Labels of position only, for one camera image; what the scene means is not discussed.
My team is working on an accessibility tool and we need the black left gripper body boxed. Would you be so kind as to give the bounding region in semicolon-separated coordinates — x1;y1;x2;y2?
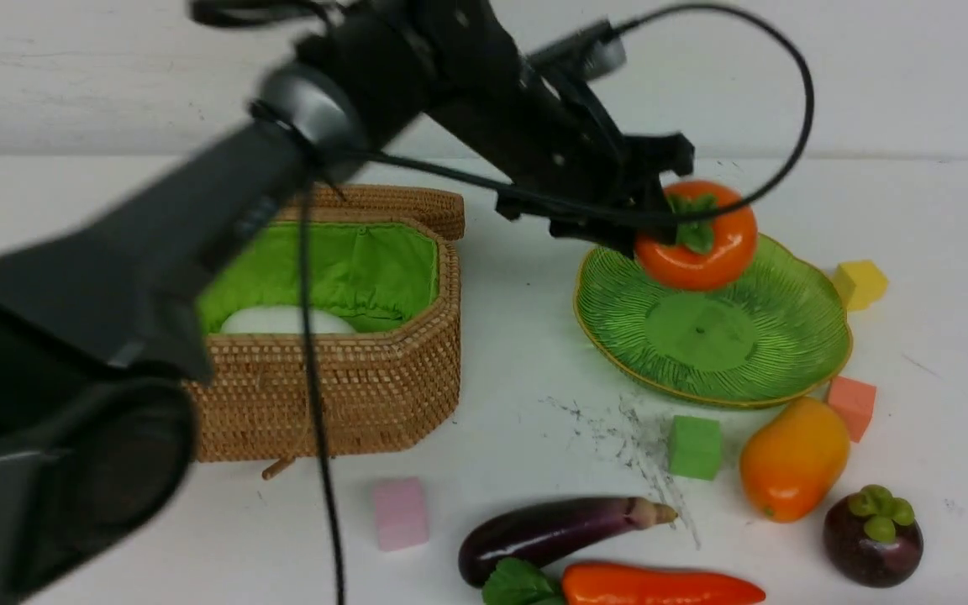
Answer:
429;51;695;255

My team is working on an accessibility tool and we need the orange persimmon with green calyx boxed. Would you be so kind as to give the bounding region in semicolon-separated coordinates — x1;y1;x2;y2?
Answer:
634;180;758;292

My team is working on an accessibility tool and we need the white radish with green leaves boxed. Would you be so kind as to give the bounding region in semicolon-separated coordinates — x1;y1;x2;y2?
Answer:
219;305;356;334

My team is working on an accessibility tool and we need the purple eggplant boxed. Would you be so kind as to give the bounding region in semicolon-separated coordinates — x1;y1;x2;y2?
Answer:
458;497;679;588

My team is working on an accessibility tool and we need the orange yellow mango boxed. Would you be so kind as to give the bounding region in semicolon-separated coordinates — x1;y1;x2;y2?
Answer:
739;396;850;523

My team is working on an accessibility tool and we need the orange carrot with green leaves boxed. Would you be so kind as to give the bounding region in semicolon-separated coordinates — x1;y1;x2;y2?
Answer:
481;558;767;604

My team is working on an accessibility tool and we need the purple mangosteen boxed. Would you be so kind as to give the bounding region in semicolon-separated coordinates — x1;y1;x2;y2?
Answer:
822;485;924;588

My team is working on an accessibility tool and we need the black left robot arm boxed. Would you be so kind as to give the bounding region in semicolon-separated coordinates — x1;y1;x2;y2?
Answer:
0;1;694;604

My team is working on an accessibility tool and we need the woven rattan basket lid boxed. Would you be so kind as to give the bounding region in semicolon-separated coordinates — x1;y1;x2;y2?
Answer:
312;184;466;241

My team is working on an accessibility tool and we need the woven rattan basket green lining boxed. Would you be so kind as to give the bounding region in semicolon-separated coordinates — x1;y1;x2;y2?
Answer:
186;217;463;463

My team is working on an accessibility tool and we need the green glass leaf plate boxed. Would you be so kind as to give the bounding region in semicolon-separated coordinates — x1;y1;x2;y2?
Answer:
573;236;854;409

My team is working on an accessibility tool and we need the green foam cube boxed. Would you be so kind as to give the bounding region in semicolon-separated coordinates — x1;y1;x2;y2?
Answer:
667;416;723;481

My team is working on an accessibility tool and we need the yellow foam cube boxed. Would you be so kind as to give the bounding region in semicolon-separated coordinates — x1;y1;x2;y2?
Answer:
831;260;890;313

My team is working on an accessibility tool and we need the pink foam cube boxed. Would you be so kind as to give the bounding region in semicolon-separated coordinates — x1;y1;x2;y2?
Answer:
371;477;429;552

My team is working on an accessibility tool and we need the salmon foam cube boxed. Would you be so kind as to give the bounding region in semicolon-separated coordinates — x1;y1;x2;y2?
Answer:
826;376;877;443

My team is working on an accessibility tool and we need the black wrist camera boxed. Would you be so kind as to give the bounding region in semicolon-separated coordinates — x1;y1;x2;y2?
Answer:
525;19;627;82

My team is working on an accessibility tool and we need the black camera cable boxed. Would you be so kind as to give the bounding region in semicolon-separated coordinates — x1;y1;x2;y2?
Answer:
190;0;816;605

